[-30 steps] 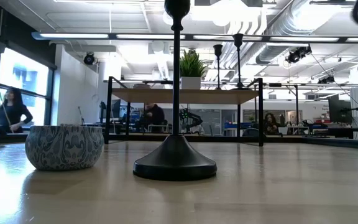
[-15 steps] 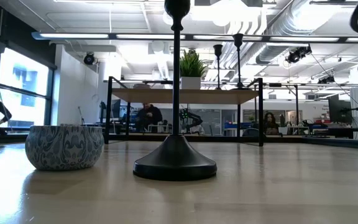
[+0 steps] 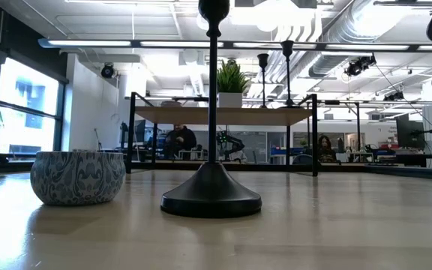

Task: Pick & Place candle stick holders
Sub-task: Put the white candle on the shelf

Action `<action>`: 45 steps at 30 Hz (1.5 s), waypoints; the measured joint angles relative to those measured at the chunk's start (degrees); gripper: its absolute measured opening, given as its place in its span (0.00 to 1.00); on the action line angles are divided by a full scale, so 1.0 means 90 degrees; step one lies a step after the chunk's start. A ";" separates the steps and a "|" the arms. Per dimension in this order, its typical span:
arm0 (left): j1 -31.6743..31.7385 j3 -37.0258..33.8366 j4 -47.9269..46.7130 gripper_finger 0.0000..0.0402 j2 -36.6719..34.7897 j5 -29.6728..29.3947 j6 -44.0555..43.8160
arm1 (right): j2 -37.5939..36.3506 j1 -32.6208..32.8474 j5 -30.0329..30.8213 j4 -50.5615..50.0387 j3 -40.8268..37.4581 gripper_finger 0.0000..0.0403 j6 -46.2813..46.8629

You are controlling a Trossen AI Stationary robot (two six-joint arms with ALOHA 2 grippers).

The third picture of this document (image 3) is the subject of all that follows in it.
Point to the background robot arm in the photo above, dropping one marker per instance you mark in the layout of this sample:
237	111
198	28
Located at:
231	144

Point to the black metal candlestick holder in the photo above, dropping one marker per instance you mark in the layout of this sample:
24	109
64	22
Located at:
287	47
211	195
263	60

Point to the black ceiling camera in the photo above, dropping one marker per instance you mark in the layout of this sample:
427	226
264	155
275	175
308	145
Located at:
107	70

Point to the window with dark frame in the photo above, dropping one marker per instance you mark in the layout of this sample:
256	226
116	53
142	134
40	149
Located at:
28	93

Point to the long ceiling light bar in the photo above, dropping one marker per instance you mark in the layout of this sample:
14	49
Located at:
88	43

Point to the person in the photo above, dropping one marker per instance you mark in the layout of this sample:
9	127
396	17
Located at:
180	140
325	148

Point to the silver ceiling air duct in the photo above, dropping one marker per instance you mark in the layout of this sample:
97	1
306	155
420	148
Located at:
351	26

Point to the black computer monitor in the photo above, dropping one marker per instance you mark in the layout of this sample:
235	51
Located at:
409	133

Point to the green plant in white pot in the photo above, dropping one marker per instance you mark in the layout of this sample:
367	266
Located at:
230	100

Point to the black aluminium rig frame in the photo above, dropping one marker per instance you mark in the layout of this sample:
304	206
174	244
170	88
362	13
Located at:
407	171

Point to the wooden shelf with black frame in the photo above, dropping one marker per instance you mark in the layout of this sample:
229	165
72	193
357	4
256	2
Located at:
219	116

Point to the black ceiling spotlight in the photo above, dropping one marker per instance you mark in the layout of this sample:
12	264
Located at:
394	95
358	65

